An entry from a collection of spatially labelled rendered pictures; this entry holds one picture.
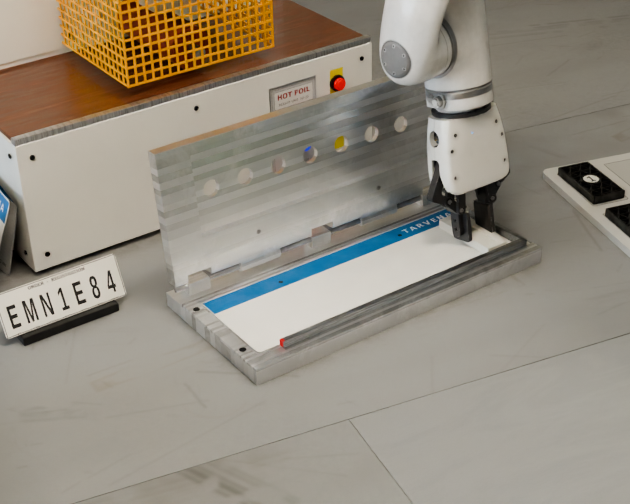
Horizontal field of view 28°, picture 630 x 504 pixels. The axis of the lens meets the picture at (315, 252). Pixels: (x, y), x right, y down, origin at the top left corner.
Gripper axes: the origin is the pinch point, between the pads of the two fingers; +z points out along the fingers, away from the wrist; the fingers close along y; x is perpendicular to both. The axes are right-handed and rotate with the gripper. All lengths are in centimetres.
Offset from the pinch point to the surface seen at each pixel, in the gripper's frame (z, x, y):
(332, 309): 3.2, -1.8, -24.4
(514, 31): -7, 55, 59
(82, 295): -2, 18, -48
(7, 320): -2, 18, -58
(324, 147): -12.4, 10.6, -14.3
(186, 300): 0.7, 10.5, -37.4
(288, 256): 0.5, 11.5, -21.6
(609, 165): 2.7, 5.9, 31.2
